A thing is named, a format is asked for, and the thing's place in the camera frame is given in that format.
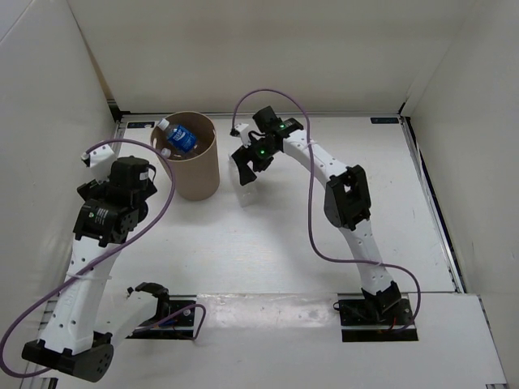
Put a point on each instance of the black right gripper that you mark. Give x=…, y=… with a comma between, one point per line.
x=243, y=156

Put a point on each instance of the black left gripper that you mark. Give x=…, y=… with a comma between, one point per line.
x=93, y=190

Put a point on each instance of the clear unlabelled plastic bottle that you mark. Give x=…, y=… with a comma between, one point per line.
x=246, y=195

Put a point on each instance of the blue Pocari Sweat bottle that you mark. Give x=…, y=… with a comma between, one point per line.
x=182, y=139

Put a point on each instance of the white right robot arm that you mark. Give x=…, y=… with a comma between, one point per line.
x=347, y=199

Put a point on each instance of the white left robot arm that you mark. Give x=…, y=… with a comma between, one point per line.
x=76, y=341

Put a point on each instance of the brown cylindrical paper bin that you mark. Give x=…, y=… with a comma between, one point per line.
x=199, y=178

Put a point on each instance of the left blue corner sticker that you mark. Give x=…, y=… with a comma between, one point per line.
x=140, y=125

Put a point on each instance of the blue corner sticker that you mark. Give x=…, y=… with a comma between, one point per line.
x=384, y=120
x=140, y=125

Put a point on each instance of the right blue corner sticker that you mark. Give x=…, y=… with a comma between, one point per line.
x=384, y=120

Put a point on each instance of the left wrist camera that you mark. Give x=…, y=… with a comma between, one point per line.
x=100, y=161

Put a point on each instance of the rear aluminium table rail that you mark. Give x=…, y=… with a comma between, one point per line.
x=144, y=117

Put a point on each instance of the aluminium table rail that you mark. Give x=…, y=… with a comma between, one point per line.
x=93, y=189
x=437, y=216
x=144, y=117

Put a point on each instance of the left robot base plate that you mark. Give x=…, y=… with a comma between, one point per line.
x=181, y=327

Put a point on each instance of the left aluminium table rail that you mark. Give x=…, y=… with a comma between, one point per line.
x=93, y=189

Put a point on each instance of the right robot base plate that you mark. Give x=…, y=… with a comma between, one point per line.
x=361, y=324

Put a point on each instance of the right aluminium table rail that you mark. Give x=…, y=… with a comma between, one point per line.
x=437, y=216

